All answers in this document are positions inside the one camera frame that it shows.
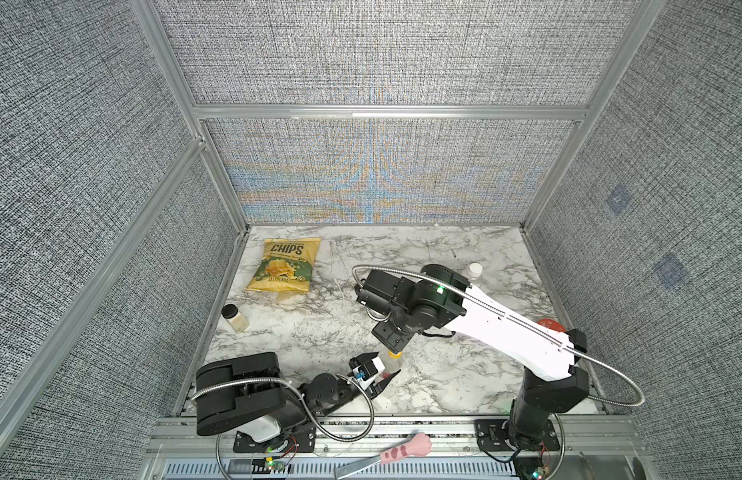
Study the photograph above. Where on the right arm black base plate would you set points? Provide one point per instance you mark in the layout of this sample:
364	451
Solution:
492	435

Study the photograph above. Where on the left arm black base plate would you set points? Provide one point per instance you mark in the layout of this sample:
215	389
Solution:
287	441

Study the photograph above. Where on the round gold tin red lid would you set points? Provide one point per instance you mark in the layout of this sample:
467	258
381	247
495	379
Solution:
552	325

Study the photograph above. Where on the pink cat paw stick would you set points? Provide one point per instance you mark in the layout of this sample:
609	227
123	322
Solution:
418	446

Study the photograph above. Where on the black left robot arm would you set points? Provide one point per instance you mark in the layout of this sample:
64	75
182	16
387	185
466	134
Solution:
249	394

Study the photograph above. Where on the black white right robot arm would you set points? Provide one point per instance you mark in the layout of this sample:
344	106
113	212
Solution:
439	297

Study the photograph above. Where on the yellow green chips bag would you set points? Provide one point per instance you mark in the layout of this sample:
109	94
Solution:
286	266

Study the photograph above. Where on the white bottle cap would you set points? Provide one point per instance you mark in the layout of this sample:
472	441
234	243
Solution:
475	270

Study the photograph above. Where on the clear bottle red label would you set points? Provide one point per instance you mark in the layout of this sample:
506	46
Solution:
394	362

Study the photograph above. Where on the clear bottle purple label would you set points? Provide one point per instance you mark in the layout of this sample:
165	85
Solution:
471	279

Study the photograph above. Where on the small jar black lid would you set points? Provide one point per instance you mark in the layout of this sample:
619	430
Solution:
236	321

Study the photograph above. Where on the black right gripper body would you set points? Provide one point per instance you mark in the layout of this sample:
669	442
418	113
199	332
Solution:
394	336

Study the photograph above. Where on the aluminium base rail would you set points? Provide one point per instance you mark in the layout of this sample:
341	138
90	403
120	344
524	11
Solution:
591	447

